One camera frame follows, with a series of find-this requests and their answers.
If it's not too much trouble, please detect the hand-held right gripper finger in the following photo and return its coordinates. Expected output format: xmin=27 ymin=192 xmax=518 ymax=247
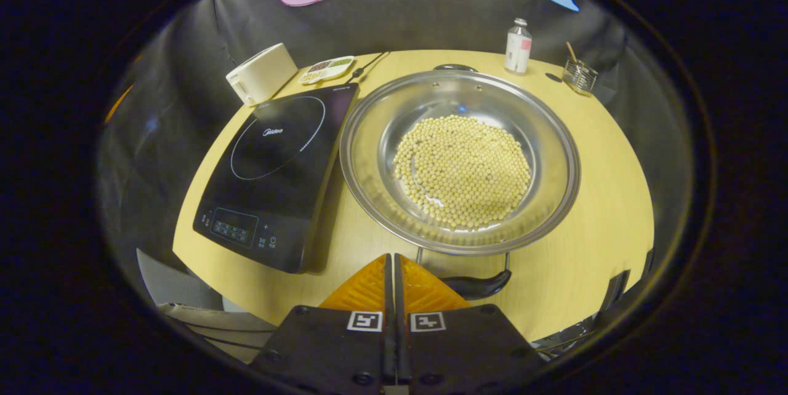
xmin=249 ymin=253 xmax=395 ymax=395
xmin=394 ymin=253 xmax=545 ymax=395

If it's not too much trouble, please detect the pile of yellow soybeans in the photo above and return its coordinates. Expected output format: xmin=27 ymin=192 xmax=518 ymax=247
xmin=393 ymin=114 xmax=533 ymax=229

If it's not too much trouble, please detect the black induction cooktop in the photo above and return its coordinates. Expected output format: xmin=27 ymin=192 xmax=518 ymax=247
xmin=193 ymin=82 xmax=360 ymax=274

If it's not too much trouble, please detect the steel pot with black handles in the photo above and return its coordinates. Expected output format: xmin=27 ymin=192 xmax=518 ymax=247
xmin=339 ymin=64 xmax=581 ymax=301

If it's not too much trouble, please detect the black chair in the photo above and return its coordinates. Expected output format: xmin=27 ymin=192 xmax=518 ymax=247
xmin=536 ymin=247 xmax=656 ymax=359

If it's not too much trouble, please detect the white divided bean tray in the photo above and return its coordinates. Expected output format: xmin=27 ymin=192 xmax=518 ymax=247
xmin=299 ymin=55 xmax=356 ymax=86

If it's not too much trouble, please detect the white box appliance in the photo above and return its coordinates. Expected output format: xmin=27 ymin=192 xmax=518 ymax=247
xmin=225 ymin=42 xmax=299 ymax=106

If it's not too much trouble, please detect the clear bottle with pink label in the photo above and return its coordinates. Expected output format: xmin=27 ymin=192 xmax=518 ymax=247
xmin=504 ymin=18 xmax=533 ymax=76

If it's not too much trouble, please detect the black power cable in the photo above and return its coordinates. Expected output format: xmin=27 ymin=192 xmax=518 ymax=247
xmin=348 ymin=50 xmax=392 ymax=84

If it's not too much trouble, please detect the metal wire holder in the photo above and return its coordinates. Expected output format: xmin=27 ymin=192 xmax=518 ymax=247
xmin=562 ymin=58 xmax=599 ymax=97

